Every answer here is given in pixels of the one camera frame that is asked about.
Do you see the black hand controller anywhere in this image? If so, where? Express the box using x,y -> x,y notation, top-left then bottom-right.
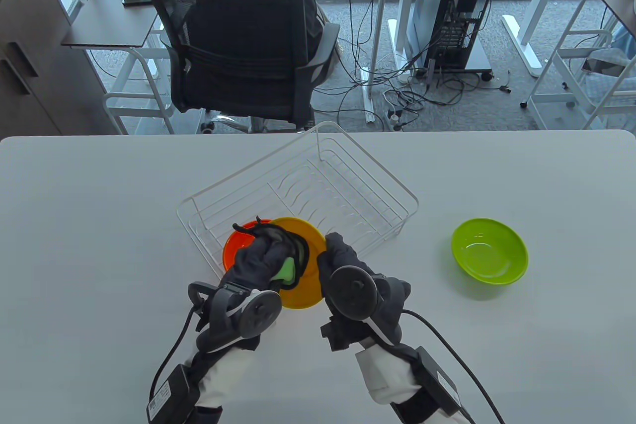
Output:
328,265 -> 403,347
188,281 -> 285,354

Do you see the person's right hand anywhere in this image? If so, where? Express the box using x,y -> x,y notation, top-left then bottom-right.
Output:
318,233 -> 413,345

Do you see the black left hand controller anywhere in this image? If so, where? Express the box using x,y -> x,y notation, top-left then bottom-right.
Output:
188,281 -> 285,354

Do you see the green plastic bowl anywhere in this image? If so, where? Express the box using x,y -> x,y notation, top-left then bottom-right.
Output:
452,218 -> 529,286

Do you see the tangle of black floor cables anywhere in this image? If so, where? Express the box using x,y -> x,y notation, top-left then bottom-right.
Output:
313,46 -> 512,131

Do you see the dark grey bag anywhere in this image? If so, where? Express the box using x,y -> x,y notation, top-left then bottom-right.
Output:
582,48 -> 634,78

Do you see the black right hand controller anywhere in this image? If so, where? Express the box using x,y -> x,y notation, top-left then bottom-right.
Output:
328,265 -> 403,347

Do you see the black left glove cable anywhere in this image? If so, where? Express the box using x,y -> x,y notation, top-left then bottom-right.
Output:
149,305 -> 199,400

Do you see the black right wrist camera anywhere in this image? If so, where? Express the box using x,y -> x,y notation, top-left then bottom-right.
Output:
319,317 -> 371,353

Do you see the person's left forearm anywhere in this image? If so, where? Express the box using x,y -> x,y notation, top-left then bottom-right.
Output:
189,344 -> 259,424

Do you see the green and grey hand towel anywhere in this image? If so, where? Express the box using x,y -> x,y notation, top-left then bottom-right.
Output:
232,215 -> 312,291

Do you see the black right wrist box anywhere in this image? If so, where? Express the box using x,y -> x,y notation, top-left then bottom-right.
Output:
415,346 -> 460,417

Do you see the black computer tower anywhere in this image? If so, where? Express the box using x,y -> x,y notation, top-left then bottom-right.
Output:
407,0 -> 498,72

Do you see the person's left hand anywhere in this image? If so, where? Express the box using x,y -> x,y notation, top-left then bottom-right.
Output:
219,236 -> 294,294

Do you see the computer stand on casters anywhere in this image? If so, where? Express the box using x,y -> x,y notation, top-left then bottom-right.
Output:
412,41 -> 495,81

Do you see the black wrist box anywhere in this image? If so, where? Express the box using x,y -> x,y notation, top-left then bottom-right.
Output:
415,346 -> 460,417
146,363 -> 202,424

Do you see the brown cabinet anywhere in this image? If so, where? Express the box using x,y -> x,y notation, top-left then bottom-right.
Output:
0,0 -> 117,136

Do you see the black left wrist box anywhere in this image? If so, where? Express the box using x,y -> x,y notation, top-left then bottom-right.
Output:
146,363 -> 202,424

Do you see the red plastic bowl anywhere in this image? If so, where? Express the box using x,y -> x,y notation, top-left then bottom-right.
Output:
222,220 -> 273,273

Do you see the yellow plastic bowl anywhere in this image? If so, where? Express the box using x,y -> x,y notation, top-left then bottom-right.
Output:
271,217 -> 328,311

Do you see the black mesh office chair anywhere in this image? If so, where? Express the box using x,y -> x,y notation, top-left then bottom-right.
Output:
138,0 -> 342,135

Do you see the white wire dish rack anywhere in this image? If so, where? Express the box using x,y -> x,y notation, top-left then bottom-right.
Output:
177,121 -> 419,327

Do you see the thick black cable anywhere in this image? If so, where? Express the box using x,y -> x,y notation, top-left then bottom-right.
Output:
401,309 -> 507,424

